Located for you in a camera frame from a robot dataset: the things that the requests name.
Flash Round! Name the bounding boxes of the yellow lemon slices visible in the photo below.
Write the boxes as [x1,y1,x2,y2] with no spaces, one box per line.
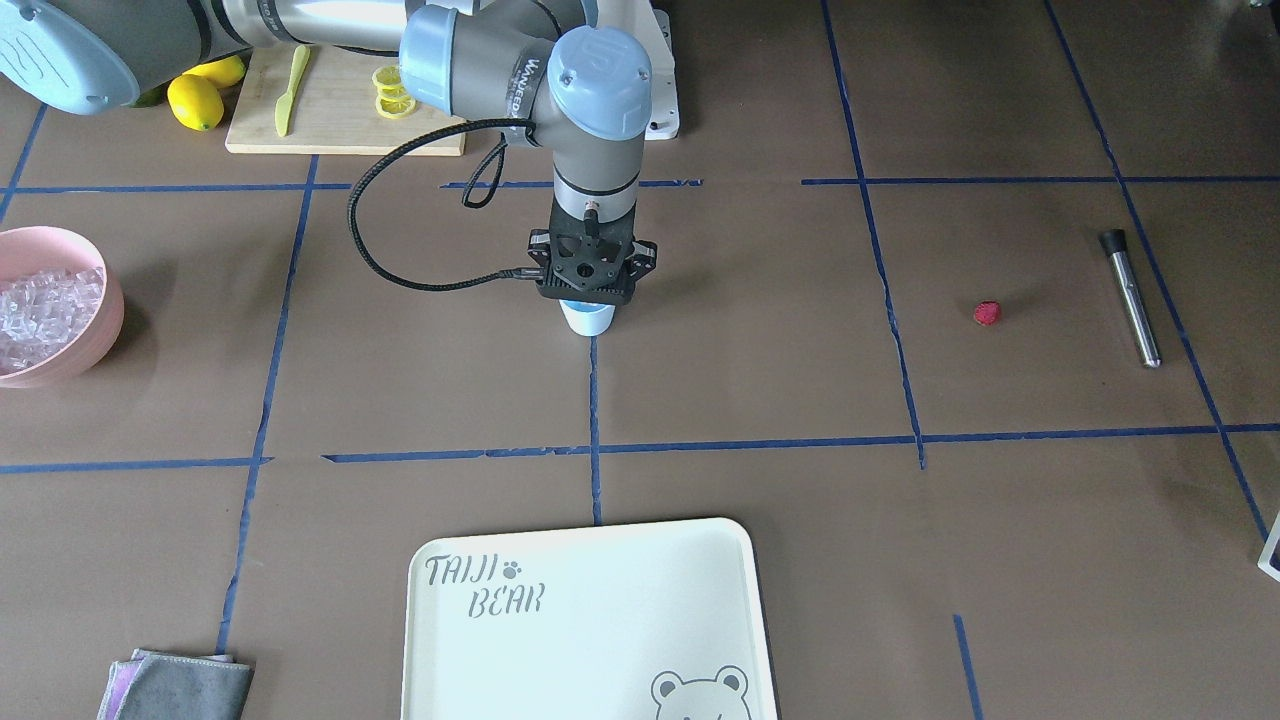
[371,65,419,119]

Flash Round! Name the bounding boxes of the cream bear tray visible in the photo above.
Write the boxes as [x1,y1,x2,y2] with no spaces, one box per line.
[399,518,780,719]

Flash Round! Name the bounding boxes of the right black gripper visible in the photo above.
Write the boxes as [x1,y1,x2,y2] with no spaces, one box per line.
[526,228,659,301]

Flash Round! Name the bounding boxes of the white cup rack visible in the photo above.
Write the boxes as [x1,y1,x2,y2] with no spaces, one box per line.
[1256,514,1280,582]

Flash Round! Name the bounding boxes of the steel muddler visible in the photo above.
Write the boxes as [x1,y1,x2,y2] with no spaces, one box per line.
[1098,228,1162,369]

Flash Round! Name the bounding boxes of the pink bowl of ice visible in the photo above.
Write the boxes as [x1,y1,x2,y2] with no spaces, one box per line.
[1,225,124,389]

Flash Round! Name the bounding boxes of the red strawberry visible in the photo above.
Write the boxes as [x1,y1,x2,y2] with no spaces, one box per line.
[972,300,1004,327]

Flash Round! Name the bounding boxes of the yellow plastic knife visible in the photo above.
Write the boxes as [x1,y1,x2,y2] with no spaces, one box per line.
[273,44,311,138]

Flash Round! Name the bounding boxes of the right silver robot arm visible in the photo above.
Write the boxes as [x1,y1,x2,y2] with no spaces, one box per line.
[1,1,657,306]

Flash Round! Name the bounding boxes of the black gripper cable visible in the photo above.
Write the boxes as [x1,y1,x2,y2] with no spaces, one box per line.
[346,118,547,295]

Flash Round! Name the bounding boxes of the folded grey cloth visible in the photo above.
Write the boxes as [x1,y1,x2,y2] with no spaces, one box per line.
[97,648,255,719]

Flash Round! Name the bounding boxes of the light blue cup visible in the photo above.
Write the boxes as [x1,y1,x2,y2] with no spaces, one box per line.
[559,300,616,338]

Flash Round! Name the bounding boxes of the bamboo cutting board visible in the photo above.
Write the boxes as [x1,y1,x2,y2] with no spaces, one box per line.
[225,46,460,156]

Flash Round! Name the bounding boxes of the white pillar with base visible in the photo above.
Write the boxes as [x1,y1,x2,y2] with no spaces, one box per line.
[634,5,681,141]

